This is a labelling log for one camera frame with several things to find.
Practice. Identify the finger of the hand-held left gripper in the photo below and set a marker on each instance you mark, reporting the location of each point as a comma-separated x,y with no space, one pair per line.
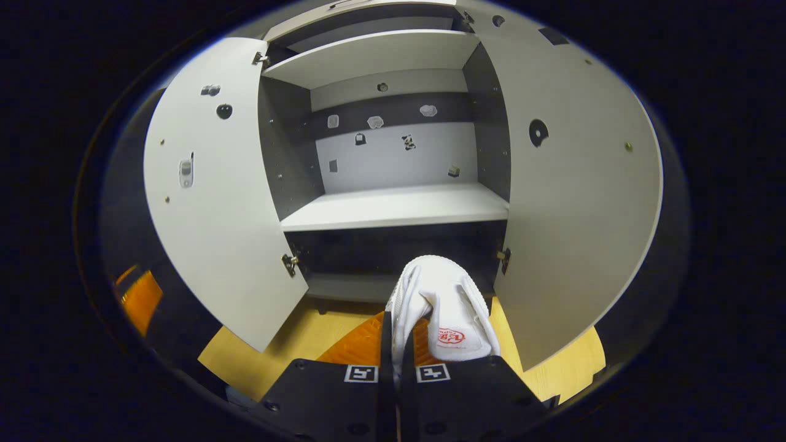
142,301

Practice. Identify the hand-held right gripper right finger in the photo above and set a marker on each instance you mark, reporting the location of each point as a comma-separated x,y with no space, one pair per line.
466,399

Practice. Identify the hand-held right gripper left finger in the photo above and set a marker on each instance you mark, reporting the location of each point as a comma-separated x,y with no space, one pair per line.
331,399

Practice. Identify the white shoe cabinet door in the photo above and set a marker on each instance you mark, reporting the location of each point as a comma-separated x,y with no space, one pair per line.
215,233
571,215

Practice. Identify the white canvas shoe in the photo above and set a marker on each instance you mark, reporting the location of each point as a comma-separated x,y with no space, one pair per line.
442,294

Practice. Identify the white shoe cabinet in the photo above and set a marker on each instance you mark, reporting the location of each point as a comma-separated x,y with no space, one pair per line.
393,159

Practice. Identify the white cabinet shelf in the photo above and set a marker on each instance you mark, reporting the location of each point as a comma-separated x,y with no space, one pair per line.
393,205
368,58

